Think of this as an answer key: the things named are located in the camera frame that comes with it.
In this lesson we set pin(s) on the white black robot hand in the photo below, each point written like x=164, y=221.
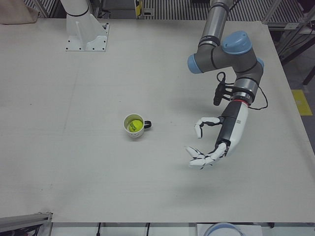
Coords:
x=236, y=123

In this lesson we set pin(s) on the yellow tennis ball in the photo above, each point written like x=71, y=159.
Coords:
x=135, y=126

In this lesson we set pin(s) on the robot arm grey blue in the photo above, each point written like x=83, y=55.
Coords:
x=221, y=55

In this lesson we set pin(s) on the black furniture leg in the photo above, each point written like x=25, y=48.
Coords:
x=309, y=75

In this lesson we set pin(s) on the round blue white cap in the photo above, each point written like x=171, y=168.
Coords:
x=221, y=227

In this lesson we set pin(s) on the black striped metal grating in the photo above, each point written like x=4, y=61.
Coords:
x=172, y=9

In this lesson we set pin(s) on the beige cloth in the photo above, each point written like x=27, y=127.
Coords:
x=14, y=12

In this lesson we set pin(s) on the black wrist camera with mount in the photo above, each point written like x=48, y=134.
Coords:
x=217, y=94

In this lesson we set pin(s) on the aluminium frame with white label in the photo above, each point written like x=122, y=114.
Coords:
x=283, y=25

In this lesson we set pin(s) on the yellow black post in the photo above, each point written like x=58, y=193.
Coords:
x=138, y=6

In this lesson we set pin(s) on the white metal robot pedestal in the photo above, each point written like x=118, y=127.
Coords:
x=81, y=32

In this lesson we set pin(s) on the aluminium profile frame bar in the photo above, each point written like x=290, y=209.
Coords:
x=24, y=218

